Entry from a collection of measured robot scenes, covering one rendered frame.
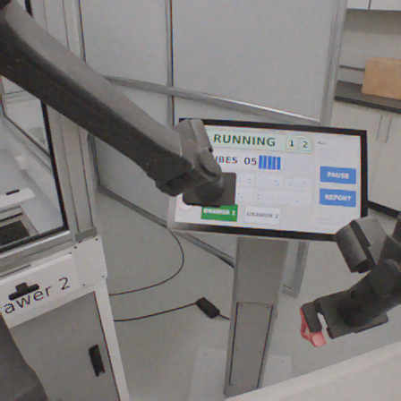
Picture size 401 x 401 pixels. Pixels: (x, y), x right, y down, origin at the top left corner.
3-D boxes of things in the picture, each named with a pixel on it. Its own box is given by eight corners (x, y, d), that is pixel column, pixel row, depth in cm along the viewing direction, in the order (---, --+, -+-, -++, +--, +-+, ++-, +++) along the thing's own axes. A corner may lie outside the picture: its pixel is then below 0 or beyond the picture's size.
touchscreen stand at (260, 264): (295, 467, 123) (372, 257, 74) (179, 450, 129) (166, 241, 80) (289, 360, 166) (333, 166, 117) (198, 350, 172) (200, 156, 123)
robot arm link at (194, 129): (157, 193, 55) (205, 169, 52) (137, 128, 58) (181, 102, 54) (193, 198, 66) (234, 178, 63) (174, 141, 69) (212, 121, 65)
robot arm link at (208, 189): (192, 193, 58) (226, 182, 58) (179, 155, 60) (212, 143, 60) (197, 201, 65) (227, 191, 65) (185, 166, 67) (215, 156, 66)
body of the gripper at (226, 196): (185, 172, 73) (180, 161, 66) (236, 174, 72) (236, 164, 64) (183, 203, 72) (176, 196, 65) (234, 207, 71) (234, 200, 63)
